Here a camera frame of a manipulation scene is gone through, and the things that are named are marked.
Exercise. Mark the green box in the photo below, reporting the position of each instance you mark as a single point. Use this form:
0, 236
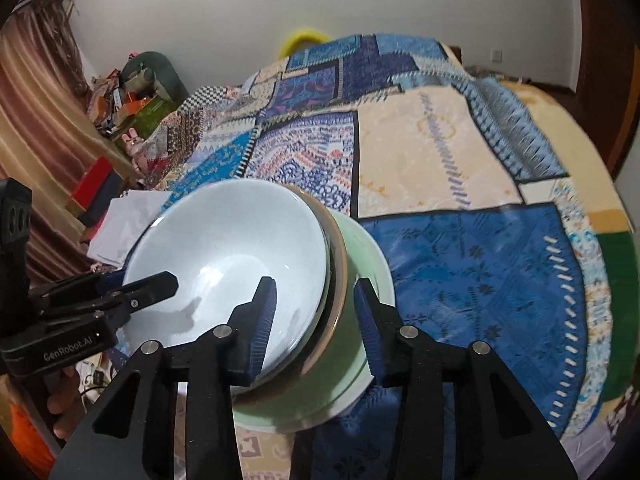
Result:
150, 117

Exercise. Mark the brown striped curtain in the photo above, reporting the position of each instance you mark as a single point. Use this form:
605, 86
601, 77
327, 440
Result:
35, 110

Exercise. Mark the patchwork printed blanket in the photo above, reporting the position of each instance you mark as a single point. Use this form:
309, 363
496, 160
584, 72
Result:
475, 285

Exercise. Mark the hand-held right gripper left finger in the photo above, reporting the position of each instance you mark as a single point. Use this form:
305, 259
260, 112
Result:
262, 320

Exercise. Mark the brown wooden door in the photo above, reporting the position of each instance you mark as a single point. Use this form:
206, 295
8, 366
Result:
615, 60

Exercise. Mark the pile of boxes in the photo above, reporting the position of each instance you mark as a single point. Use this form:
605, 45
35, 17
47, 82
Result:
107, 100

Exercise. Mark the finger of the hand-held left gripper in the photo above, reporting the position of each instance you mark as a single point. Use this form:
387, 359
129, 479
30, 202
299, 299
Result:
150, 285
112, 280

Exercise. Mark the person's left hand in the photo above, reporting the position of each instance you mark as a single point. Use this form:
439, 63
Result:
60, 405

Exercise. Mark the white wall socket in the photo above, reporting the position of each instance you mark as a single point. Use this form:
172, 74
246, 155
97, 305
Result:
498, 55

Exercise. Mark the dark blue box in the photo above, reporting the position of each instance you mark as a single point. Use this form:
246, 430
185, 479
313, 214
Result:
105, 196

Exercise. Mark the light grey folded cloth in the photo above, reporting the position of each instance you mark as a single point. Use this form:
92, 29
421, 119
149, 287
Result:
125, 220

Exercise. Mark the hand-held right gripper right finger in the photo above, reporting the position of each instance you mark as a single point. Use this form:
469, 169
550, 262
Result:
367, 325

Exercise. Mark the purple plate with brown rim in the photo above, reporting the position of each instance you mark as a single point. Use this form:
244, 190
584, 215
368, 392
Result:
341, 280

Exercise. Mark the white bowl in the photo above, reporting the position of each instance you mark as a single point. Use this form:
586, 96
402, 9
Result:
225, 240

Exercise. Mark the red box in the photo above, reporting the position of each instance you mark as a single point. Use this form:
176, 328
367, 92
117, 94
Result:
90, 180

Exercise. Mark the green bowl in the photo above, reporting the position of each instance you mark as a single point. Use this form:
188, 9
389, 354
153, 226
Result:
367, 262

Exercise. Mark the pink bunny toy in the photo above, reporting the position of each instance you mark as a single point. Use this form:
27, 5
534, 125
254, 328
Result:
132, 141

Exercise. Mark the person's left forearm orange sleeve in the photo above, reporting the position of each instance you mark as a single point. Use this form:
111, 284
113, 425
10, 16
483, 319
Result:
30, 435

